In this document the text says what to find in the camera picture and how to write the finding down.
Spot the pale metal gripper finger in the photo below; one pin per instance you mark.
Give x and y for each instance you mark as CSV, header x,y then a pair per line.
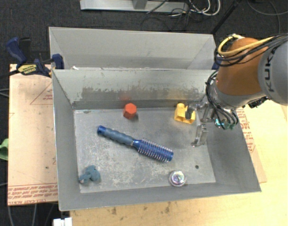
x,y
204,134
198,135

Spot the yellow toy block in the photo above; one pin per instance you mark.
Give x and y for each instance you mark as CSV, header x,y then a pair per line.
x,y
179,114

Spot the blue hairbrush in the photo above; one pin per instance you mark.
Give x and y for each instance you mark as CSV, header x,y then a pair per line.
x,y
155,149

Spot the shiny clear round knob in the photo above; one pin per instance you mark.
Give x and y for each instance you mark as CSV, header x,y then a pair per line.
x,y
177,178

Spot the orange hexagonal block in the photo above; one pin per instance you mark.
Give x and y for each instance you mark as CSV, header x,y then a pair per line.
x,y
130,110

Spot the grey metal bin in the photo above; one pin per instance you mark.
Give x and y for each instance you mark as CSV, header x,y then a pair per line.
x,y
115,166

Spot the grey-blue toy figure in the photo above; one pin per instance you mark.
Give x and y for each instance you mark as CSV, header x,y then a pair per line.
x,y
92,174

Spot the brown cardboard board, red print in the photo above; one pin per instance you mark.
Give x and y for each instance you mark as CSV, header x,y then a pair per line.
x,y
31,138

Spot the black cylinder on white bracket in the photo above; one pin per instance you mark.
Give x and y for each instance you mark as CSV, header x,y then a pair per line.
x,y
257,103

